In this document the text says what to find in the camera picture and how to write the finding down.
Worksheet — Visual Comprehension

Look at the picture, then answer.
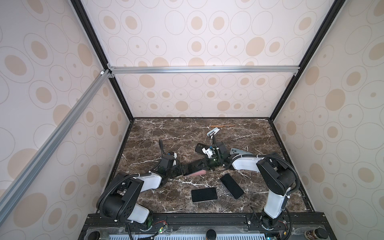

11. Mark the pink phone case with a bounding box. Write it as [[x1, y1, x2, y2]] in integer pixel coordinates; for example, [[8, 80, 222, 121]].
[[183, 169, 207, 177]]

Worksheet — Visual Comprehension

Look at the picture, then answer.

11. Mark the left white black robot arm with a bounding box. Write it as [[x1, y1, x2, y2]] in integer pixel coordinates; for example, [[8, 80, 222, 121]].
[[97, 140, 183, 228]]

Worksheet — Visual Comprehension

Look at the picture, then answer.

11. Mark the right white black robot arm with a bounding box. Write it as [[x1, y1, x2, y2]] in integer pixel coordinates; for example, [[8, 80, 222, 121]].
[[195, 145, 301, 230]]

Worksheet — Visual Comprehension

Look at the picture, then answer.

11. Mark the light blue phone case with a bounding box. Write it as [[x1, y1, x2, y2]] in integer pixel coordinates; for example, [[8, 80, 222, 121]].
[[230, 148, 253, 157]]

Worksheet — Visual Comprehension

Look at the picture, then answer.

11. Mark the black phone case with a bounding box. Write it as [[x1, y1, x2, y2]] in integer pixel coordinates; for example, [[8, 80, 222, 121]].
[[195, 143, 210, 155]]

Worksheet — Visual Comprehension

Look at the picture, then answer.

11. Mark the white stapler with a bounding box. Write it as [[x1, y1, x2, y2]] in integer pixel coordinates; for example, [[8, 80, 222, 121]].
[[207, 127, 220, 138]]

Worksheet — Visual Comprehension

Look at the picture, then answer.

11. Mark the black knob centre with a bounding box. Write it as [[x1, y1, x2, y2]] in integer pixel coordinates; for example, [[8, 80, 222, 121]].
[[206, 229, 217, 240]]

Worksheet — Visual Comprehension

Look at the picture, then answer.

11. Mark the round button right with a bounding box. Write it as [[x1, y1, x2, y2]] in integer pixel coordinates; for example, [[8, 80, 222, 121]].
[[304, 228, 329, 240]]

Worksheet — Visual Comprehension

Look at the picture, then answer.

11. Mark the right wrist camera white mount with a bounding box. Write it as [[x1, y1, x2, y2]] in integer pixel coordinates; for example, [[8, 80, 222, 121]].
[[202, 148, 216, 159]]

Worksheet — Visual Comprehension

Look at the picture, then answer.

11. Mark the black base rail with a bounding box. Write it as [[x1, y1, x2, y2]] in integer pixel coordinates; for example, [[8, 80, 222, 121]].
[[79, 212, 336, 240]]

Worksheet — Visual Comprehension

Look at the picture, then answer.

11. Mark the horizontal aluminium rail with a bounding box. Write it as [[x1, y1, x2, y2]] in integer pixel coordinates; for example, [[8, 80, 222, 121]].
[[110, 65, 300, 75]]

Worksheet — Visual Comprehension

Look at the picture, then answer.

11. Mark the diagonal aluminium rail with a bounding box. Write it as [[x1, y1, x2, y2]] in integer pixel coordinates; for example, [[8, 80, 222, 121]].
[[1, 69, 111, 225]]

